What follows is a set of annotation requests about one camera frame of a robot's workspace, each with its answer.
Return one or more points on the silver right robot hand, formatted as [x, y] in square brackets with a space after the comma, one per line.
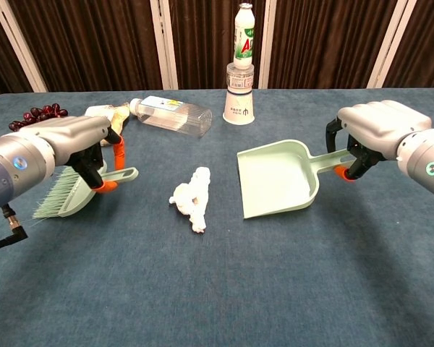
[379, 123]

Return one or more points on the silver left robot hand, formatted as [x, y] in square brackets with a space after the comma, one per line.
[76, 133]

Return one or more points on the mint green hand broom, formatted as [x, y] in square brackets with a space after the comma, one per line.
[72, 199]

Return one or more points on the mint green dustpan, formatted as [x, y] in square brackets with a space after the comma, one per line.
[275, 180]

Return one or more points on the white paper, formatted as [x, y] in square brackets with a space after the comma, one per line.
[188, 199]

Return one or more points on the lilac right robot arm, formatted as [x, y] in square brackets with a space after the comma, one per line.
[426, 162]

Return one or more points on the yellow snack bag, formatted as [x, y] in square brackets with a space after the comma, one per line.
[101, 110]

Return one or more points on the dark red grape bunch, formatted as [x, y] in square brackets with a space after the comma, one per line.
[45, 110]

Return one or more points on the brown pleated partition screen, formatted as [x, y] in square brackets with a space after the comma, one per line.
[94, 43]

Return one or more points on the clear plastic water bottle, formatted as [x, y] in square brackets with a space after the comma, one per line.
[173, 115]

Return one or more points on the white paper cup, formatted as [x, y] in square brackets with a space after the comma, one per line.
[238, 110]

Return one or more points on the small clear plastic jar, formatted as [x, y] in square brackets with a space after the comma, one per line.
[239, 79]

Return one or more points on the white milk drink bottle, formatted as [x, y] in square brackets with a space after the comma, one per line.
[244, 43]

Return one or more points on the blue table cloth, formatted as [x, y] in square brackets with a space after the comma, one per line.
[217, 289]

